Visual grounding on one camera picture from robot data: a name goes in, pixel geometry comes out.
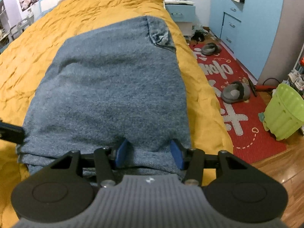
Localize blue denim pants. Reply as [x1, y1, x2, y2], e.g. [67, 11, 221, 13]
[16, 16, 191, 177]

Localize yellow quilted bed cover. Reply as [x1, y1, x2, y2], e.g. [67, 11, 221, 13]
[0, 0, 234, 228]

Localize red printed floor rug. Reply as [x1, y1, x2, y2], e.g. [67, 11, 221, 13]
[190, 35, 287, 163]

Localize grey slipper near bin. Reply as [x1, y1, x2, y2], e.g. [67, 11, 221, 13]
[221, 81, 250, 104]

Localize green plastic waste bin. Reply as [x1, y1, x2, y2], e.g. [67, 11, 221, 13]
[258, 83, 303, 141]

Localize grey slipper near nightstand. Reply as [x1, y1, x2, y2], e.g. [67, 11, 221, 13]
[201, 43, 222, 56]

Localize shoe rack with shoes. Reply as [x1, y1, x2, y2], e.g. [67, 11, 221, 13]
[287, 46, 303, 97]

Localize blue bedside nightstand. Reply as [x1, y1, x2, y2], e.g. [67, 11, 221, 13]
[164, 0, 196, 38]

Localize blue white wardrobe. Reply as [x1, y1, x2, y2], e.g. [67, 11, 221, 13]
[209, 0, 283, 79]

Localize red handled tool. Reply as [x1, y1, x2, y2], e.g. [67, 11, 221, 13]
[249, 78, 280, 97]

